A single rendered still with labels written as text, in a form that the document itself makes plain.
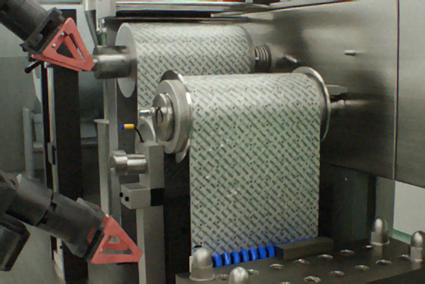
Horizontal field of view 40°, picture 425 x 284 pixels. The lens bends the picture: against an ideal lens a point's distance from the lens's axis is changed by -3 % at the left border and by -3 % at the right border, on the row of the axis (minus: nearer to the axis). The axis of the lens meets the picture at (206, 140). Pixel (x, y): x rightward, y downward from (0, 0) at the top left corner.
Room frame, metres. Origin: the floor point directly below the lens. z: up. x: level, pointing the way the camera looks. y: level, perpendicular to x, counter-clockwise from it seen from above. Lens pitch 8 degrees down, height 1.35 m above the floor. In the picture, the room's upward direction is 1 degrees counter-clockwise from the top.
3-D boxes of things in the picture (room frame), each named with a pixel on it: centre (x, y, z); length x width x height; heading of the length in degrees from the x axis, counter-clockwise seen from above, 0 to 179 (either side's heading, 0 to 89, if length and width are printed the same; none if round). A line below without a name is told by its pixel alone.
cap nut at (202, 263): (0.81, 0.01, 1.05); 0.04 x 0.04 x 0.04
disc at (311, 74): (1.04, -0.17, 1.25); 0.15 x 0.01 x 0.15; 25
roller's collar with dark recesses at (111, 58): (1.15, 0.18, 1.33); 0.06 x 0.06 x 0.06; 25
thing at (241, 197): (0.93, -0.08, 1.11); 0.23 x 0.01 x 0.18; 115
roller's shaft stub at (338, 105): (1.06, -0.21, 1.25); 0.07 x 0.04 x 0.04; 115
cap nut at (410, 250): (0.87, -0.33, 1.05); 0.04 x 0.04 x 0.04
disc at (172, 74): (0.94, 0.05, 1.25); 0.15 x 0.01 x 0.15; 25
